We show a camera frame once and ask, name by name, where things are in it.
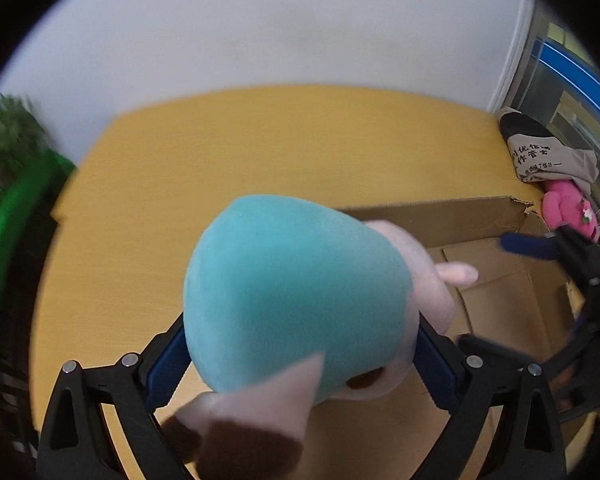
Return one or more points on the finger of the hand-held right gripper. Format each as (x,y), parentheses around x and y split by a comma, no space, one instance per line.
(495,346)
(525,245)

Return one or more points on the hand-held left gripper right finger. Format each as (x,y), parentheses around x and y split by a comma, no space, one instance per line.
(437,370)

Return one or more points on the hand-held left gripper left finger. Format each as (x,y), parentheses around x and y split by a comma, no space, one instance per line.
(165,370)

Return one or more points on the brown cardboard box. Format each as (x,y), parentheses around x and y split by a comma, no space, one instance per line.
(505,285)

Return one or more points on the pig plush toy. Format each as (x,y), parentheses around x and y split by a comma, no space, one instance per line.
(290,290)

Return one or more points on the pink plush toy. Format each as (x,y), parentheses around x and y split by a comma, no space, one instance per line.
(562,207)

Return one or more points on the beige printed cloth bag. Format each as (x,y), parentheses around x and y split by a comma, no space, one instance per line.
(535,152)

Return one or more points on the glass window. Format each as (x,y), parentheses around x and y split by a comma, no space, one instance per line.
(545,90)

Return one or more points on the large green potted plant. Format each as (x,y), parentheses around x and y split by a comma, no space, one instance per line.
(7,145)

